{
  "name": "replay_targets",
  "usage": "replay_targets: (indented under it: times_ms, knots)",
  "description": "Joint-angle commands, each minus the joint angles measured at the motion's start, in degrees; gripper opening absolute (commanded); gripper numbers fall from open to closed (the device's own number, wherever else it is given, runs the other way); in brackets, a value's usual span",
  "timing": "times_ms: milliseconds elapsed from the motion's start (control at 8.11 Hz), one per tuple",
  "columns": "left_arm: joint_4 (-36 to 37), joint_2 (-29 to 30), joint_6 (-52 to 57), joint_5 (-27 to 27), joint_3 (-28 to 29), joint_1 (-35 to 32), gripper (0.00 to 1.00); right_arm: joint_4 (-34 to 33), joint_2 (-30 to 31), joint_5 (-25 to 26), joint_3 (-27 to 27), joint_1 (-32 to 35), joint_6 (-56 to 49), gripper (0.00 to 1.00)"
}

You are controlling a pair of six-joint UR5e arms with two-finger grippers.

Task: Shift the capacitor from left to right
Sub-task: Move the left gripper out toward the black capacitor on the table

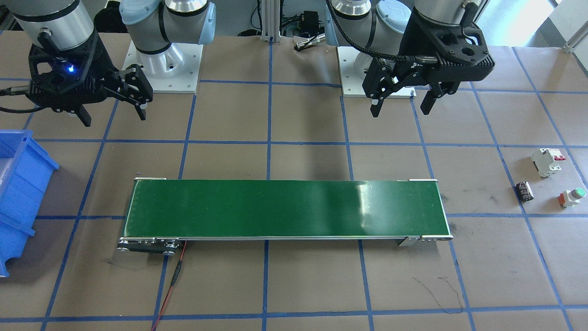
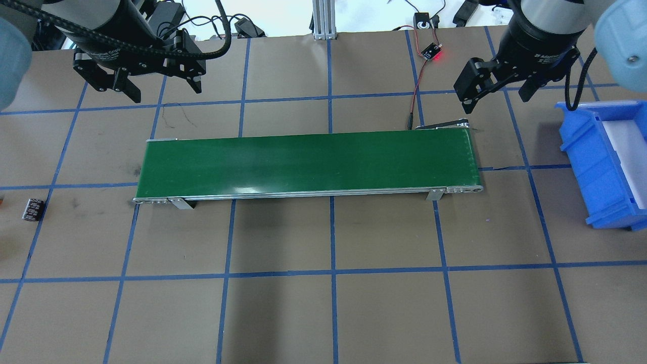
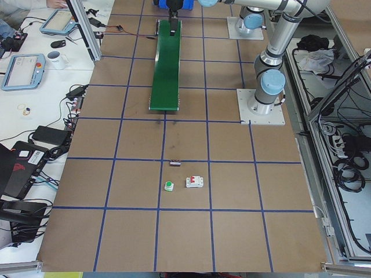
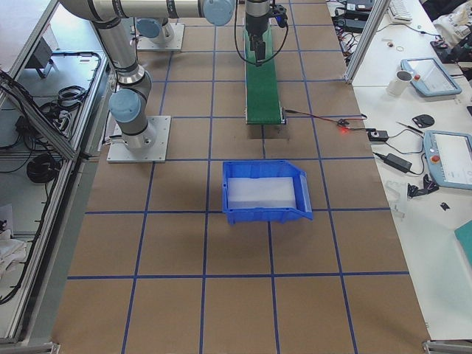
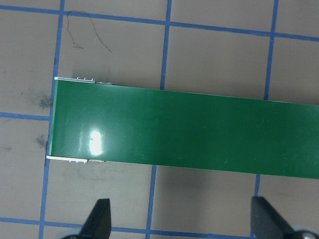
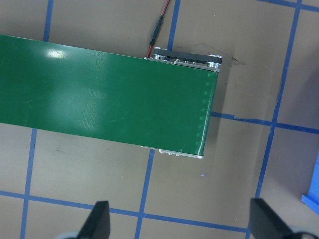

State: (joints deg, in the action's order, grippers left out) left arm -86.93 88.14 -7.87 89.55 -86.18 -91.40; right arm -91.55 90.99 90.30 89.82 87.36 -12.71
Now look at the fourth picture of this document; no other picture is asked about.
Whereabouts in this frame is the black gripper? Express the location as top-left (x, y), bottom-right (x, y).
top-left (245, 0), bottom-right (287, 66)

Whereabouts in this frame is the black speed knob box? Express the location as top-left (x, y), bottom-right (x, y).
top-left (367, 129), bottom-right (389, 144)

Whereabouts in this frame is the black power adapter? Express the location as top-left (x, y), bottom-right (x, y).
top-left (382, 153), bottom-right (412, 173)

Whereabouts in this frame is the aluminium frame post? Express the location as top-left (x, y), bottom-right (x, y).
top-left (344, 0), bottom-right (390, 84)

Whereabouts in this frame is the blue plastic bin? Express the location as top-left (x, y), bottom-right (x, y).
top-left (222, 160), bottom-right (313, 224)

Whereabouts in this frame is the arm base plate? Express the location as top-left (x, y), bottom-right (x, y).
top-left (136, 18), bottom-right (185, 52)
top-left (107, 116), bottom-right (171, 163)

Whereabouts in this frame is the green conveyor belt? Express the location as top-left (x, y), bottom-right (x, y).
top-left (242, 24), bottom-right (288, 126)

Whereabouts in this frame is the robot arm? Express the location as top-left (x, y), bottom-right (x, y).
top-left (61, 1), bottom-right (288, 150)
top-left (136, 18), bottom-right (175, 44)

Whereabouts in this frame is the white mug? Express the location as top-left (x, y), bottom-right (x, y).
top-left (386, 70), bottom-right (413, 97)

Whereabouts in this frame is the far teach pendant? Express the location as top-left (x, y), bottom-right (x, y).
top-left (400, 57), bottom-right (462, 97)

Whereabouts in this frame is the teach pendant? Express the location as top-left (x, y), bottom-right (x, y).
top-left (400, 57), bottom-right (462, 97)
top-left (423, 130), bottom-right (471, 190)

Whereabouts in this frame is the black computer mouse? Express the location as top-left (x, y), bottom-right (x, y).
top-left (412, 114), bottom-right (435, 128)

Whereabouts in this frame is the red black conveyor wire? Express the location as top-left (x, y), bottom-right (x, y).
top-left (282, 107), bottom-right (368, 122)

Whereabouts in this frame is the near teach pendant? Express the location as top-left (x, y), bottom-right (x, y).
top-left (423, 130), bottom-right (471, 190)

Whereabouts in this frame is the white foam bin liner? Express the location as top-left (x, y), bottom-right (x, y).
top-left (227, 177), bottom-right (296, 209)

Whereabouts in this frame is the small controller board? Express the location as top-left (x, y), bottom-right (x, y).
top-left (336, 119), bottom-right (350, 133)

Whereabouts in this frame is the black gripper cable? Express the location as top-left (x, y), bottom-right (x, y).
top-left (234, 14), bottom-right (290, 67)

